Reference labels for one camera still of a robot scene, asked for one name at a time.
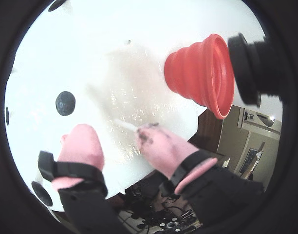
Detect pink covered gripper finger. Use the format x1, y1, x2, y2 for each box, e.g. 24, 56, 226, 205
135, 122, 264, 229
37, 123, 127, 234

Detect red collapsible silicone cup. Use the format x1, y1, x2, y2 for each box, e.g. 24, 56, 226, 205
163, 33, 235, 120

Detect white peg drying rack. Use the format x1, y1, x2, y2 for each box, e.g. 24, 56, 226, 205
4, 0, 237, 212

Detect dark framed picture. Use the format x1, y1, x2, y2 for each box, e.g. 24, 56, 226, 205
239, 147, 263, 175

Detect tangled black floor cables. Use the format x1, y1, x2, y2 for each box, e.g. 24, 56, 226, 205
124, 185, 201, 234

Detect black camera lens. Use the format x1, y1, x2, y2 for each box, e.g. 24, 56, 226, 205
227, 32, 284, 108

